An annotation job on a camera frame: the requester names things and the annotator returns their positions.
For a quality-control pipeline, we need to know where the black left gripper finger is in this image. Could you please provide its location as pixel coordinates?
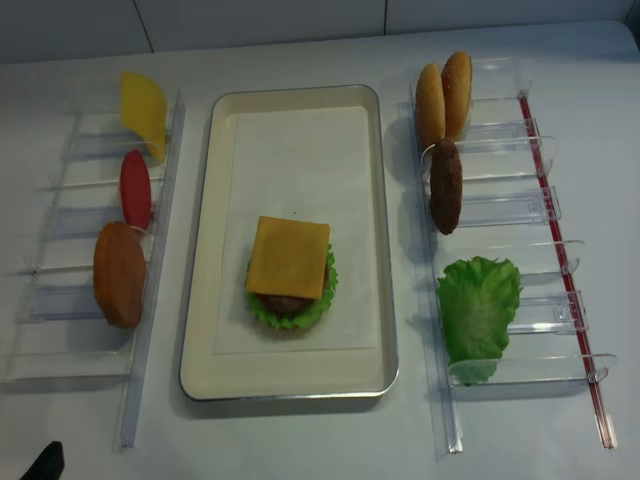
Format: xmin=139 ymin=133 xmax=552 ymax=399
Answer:
xmin=20 ymin=441 xmax=64 ymax=480

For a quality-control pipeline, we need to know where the sesame top bun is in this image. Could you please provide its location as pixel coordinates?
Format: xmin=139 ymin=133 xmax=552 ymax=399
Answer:
xmin=441 ymin=51 xmax=473 ymax=141

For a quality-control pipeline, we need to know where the brown meat patty on burger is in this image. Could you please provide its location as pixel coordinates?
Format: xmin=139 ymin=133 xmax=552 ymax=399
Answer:
xmin=259 ymin=263 xmax=336 ymax=317

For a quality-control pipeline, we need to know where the red tomato slice in rack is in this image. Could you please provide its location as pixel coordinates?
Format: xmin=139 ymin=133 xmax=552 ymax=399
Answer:
xmin=119 ymin=149 xmax=151 ymax=230

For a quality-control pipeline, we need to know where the green lettuce under burger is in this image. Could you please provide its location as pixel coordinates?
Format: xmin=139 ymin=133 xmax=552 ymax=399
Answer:
xmin=246 ymin=244 xmax=338 ymax=330

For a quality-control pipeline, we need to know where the orange cheese slice on burger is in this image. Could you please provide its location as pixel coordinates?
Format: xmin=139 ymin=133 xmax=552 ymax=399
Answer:
xmin=246 ymin=216 xmax=330 ymax=299

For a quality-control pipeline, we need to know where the yellow cheese slice in rack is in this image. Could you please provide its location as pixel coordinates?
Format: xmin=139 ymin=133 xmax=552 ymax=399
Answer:
xmin=120 ymin=71 xmax=167 ymax=162

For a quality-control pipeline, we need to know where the green lettuce leaf in rack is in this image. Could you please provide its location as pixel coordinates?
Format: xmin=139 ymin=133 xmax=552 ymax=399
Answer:
xmin=437 ymin=256 xmax=522 ymax=386

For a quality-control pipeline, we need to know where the brown meat patty in rack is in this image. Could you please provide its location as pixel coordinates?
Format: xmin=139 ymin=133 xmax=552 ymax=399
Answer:
xmin=429 ymin=139 xmax=462 ymax=235

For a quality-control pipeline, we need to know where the clear acrylic left rack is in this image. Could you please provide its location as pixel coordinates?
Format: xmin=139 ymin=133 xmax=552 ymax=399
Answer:
xmin=1 ymin=85 xmax=186 ymax=450

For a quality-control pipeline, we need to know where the clear acrylic rack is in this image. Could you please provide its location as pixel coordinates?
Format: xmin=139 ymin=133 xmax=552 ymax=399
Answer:
xmin=1 ymin=85 xmax=186 ymax=450
xmin=396 ymin=58 xmax=618 ymax=456

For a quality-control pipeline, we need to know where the cream metal serving tray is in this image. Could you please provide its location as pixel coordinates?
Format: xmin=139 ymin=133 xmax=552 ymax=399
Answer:
xmin=179 ymin=85 xmax=398 ymax=401

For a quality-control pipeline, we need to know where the brown bun half left rack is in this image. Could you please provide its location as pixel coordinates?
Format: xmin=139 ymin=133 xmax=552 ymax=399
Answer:
xmin=93 ymin=222 xmax=146 ymax=328

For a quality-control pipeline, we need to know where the white tray liner paper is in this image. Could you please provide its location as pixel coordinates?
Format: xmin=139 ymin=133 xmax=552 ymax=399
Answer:
xmin=213 ymin=107 xmax=378 ymax=353

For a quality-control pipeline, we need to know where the clear acrylic right rack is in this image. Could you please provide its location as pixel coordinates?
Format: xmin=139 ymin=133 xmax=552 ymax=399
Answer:
xmin=396 ymin=58 xmax=618 ymax=456

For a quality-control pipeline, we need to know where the tan bun half right rack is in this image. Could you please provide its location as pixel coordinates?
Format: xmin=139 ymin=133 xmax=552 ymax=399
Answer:
xmin=415 ymin=63 xmax=446 ymax=149

